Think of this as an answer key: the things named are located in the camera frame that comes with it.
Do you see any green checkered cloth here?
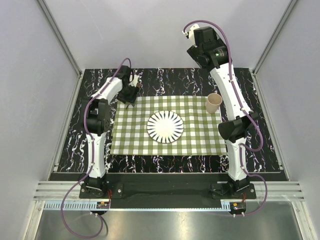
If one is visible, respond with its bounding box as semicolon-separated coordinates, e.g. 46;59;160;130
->
110;95;227;156

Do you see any beige paper cup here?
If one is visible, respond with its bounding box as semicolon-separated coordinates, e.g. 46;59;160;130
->
205;93;223;114

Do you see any aluminium front rail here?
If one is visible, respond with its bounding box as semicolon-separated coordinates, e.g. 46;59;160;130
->
33;181;305;212

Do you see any white blue striped plate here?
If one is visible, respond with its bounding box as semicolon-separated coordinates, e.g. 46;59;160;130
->
146;110;184;144

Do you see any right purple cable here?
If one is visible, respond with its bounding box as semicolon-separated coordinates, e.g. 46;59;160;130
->
182;20;270;218

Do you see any right aluminium frame post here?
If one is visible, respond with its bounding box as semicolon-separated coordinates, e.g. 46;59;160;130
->
252;0;300;75

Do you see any brown wooden fork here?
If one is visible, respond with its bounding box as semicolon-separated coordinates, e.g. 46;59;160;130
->
126;83;141;109

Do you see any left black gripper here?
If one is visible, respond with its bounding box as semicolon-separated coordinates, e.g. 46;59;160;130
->
117;83;140;106

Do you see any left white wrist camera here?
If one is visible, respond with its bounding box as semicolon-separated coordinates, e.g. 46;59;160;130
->
131;75;140;87

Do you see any left aluminium frame post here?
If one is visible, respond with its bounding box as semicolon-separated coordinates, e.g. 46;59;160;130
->
35;0;82;78

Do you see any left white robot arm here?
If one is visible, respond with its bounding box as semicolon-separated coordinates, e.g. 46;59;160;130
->
81;65;139;198

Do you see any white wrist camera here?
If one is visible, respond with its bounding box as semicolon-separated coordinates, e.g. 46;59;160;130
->
182;23;200;47
131;75;140;87

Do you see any purple cable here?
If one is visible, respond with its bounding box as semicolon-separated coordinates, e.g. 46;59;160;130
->
182;20;270;218
60;58;137;238

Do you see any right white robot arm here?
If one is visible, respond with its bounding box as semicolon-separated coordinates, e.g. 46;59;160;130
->
185;24;259;199

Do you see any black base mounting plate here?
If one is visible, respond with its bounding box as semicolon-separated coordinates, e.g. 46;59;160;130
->
79;173;257;200

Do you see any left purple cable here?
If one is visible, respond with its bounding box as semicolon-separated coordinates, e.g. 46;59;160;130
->
60;58;137;238

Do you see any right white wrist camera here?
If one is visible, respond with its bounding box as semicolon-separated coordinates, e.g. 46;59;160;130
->
182;23;200;47

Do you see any aluminium frame post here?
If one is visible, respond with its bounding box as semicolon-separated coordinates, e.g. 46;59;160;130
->
252;0;300;75
35;0;82;78

